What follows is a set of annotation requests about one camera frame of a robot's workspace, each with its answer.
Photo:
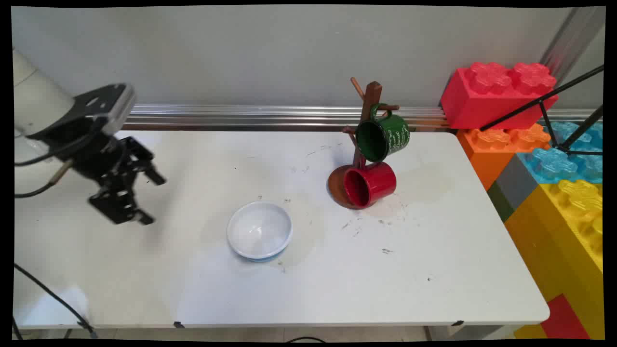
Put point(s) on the green enamel mug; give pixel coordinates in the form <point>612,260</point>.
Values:
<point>393,135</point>

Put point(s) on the blue and grey toy brick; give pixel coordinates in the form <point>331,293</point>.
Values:
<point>554,164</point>

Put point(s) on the yellow toy brick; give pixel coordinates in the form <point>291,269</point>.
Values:
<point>554,241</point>

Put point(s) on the orange toy brick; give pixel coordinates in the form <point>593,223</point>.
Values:
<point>487,154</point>

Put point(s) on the low red toy brick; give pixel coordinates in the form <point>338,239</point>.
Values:
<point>564,320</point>

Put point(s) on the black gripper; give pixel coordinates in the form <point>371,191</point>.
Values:
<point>101,161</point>

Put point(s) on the white bowl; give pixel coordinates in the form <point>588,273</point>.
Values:
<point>259,230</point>

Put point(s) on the brown wooden mug tree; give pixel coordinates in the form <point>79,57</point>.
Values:
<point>372,96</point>

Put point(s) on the large red toy brick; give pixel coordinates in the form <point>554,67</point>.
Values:
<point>482,103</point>

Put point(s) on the dark green toy brick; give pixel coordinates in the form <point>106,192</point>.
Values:
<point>500,202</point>

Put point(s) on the upright aluminium profile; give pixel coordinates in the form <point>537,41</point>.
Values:
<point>571,38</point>

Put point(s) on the red enamel mug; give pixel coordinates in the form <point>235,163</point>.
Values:
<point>378,183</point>

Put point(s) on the horizontal aluminium rail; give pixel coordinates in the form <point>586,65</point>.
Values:
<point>241,115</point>

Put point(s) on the black tripod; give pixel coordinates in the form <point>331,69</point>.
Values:
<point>544,108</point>

